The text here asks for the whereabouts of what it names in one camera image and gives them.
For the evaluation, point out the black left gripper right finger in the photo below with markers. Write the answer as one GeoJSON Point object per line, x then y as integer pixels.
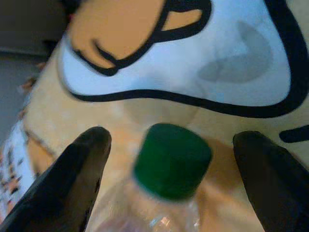
{"type": "Point", "coordinates": [277, 188]}

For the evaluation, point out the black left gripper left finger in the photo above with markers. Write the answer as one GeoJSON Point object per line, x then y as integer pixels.
{"type": "Point", "coordinates": [60, 193]}

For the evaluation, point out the clear bottle with green cap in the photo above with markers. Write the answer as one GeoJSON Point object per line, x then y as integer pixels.
{"type": "Point", "coordinates": [171, 162]}

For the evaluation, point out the yellow egg cartoon blanket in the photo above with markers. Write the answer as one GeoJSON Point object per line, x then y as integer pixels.
{"type": "Point", "coordinates": [169, 72]}

